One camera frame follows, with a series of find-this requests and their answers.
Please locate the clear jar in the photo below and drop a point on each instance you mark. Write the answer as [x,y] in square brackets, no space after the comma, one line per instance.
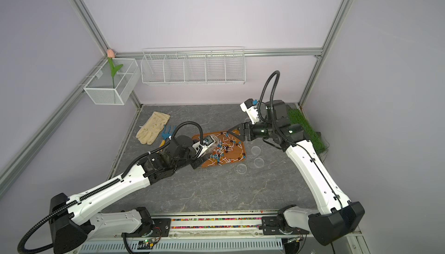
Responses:
[216,147]
[259,162]

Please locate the white mesh wall box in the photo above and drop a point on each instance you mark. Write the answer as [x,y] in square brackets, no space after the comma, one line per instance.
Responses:
[100,90]

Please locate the green artificial grass mat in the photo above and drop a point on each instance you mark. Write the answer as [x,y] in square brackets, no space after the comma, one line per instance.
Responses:
[320,145]

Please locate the beige work glove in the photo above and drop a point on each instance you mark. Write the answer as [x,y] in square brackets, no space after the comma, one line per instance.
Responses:
[152,128]

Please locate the white wire wall basket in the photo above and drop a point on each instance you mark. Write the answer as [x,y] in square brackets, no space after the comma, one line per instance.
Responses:
[193,65]

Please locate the artificial pink tulip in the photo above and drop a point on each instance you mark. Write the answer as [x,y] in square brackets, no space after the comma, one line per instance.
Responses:
[114,69]

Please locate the orange wooden tray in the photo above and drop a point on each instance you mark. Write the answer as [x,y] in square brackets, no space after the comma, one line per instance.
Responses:
[232,152]

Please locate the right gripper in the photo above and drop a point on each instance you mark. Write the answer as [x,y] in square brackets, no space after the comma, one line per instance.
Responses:
[247,127]

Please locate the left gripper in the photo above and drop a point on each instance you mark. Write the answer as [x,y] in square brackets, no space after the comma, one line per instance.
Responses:
[199,161]

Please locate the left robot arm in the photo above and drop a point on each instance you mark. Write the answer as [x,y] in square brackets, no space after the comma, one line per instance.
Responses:
[114,184]

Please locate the blue garden hand rake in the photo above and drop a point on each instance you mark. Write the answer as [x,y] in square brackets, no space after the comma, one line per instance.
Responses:
[168,130]

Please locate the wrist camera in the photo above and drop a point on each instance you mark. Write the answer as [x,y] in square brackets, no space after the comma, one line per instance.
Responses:
[202,146]
[250,108]

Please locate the clear plastic jar lid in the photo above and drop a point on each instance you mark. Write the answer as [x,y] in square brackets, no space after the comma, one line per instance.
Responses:
[256,150]

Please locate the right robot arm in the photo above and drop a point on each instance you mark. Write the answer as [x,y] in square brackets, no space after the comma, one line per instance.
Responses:
[306,163]

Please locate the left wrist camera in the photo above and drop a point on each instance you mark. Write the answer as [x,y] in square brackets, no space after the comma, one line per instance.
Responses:
[202,146]

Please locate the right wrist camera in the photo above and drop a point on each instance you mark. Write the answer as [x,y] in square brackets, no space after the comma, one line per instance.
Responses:
[250,108]

